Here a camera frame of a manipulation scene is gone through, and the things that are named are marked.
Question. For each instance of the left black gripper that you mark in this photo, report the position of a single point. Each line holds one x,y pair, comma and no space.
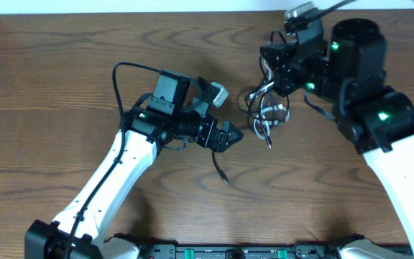
221,143

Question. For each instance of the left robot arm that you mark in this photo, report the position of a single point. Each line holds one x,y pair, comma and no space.
178,109

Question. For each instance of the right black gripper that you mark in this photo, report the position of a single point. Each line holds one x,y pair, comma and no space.
284,69

